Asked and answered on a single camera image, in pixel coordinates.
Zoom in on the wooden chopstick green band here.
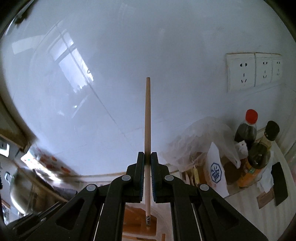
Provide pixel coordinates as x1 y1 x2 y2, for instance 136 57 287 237
144 77 151 226

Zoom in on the white packet blue logo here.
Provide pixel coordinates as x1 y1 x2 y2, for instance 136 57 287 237
203 142 229 198

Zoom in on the brown paper card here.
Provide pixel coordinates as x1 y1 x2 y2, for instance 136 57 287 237
256 187 274 209

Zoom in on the steel cooking pot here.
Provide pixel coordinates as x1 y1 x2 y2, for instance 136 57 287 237
4 168 76 215

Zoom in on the clear plastic bag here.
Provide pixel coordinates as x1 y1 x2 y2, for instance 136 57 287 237
161 117 241 186

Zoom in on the striped cat table mat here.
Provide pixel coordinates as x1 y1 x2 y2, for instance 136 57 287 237
225 143 295 240

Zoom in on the white crumpled tissue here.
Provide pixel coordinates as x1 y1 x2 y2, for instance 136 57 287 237
256 151 274 193

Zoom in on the black cap oil bottle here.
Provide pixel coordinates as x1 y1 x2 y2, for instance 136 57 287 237
237 120 280 188

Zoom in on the black smartphone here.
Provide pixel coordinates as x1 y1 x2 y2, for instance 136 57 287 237
271 162 288 206

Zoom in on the red cap soy sauce bottle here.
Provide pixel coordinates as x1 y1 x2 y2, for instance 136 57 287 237
234 109 258 150

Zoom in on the colourful fruit wall sticker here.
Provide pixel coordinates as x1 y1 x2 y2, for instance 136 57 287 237
21 146 75 183

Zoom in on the white wall socket left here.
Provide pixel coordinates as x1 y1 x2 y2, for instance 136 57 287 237
226 53 255 92

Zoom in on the white wall socket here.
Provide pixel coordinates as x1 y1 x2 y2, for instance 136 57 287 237
272 54 283 82
226 53 255 92
255 53 272 86

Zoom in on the white wall socket middle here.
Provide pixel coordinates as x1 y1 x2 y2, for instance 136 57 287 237
255 53 272 86

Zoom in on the white wall socket right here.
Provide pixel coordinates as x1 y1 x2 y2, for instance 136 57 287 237
272 54 283 82

